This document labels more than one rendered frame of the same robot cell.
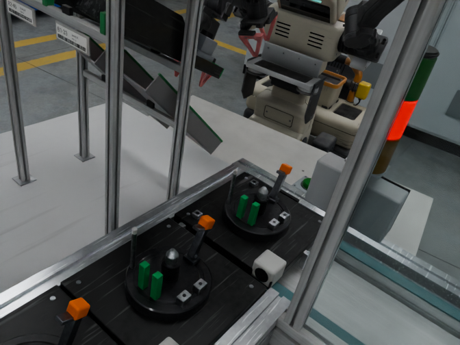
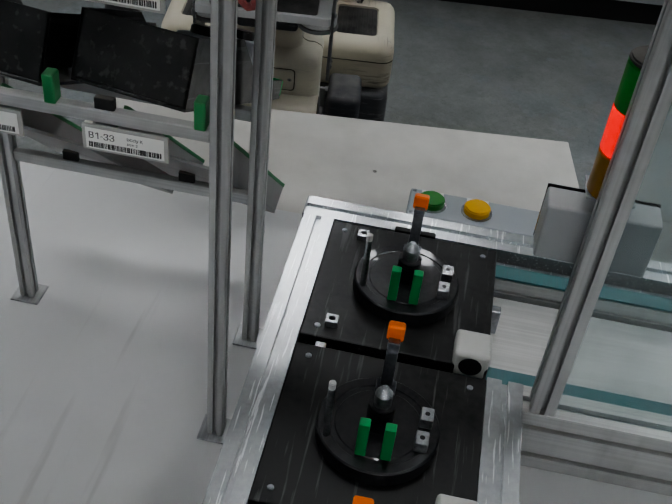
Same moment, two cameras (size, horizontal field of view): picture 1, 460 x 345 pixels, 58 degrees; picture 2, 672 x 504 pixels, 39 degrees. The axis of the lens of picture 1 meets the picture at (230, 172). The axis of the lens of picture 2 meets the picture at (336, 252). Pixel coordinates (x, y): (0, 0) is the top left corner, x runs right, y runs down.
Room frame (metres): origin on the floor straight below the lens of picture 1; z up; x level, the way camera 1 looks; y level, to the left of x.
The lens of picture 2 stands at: (-0.13, 0.43, 1.81)
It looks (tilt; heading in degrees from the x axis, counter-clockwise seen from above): 40 degrees down; 334
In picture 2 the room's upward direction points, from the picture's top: 7 degrees clockwise
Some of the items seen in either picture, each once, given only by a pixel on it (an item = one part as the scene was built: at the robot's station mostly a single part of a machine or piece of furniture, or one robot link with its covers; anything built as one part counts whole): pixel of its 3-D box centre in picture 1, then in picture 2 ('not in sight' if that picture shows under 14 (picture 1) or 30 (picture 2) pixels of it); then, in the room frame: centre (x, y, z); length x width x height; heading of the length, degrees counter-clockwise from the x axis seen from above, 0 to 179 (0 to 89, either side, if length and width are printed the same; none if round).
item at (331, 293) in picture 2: (254, 221); (403, 293); (0.68, -0.07, 0.96); 0.24 x 0.24 x 0.02; 58
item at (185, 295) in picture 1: (170, 267); (381, 410); (0.46, 0.06, 1.01); 0.24 x 0.24 x 0.13; 58
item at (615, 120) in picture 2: not in sight; (631, 130); (0.48, -0.17, 1.33); 0.05 x 0.05 x 0.05
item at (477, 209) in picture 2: not in sight; (476, 211); (0.82, -0.26, 0.96); 0.04 x 0.04 x 0.02
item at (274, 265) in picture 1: (267, 268); (471, 354); (0.54, -0.10, 0.97); 0.05 x 0.05 x 0.04; 58
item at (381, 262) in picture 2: (257, 214); (405, 283); (0.68, -0.07, 0.98); 0.14 x 0.14 x 0.02
